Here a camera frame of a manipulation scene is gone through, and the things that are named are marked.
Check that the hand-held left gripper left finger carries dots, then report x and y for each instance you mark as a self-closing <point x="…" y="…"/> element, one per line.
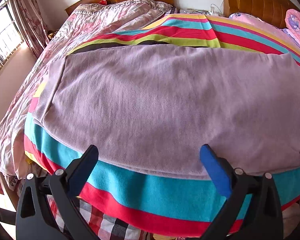
<point x="86" y="160"/>

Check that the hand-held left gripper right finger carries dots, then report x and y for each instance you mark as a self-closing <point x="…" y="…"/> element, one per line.
<point x="212" y="165"/>

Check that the mauve pants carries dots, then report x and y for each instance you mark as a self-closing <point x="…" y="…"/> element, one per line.
<point x="165" y="110"/>

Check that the striped colourful blanket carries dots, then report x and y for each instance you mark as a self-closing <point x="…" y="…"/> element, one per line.
<point x="152" y="197"/>

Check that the pink bed sheet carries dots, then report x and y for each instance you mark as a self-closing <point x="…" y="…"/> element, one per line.
<point x="272" y="35"/>

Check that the rolled pink floral quilt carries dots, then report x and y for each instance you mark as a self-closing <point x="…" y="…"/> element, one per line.
<point x="298" y="27"/>

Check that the padded wooden headboard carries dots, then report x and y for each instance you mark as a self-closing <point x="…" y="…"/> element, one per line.
<point x="260" y="2"/>

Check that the white power strip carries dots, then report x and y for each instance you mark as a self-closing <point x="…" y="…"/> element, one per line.
<point x="211" y="11"/>

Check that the barred window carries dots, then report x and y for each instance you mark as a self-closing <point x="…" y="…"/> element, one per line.
<point x="2" y="42"/>

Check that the black eyeglasses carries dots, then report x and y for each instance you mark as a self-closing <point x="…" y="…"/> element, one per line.
<point x="198" y="11"/>

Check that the pink patterned curtain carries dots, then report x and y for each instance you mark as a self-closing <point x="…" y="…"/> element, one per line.
<point x="30" y="17"/>

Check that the nightstand with patterned top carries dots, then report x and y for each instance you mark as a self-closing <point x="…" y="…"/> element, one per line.
<point x="190" y="11"/>

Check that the plaid pillow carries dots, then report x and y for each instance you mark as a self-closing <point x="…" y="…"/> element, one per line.
<point x="173" y="10"/>

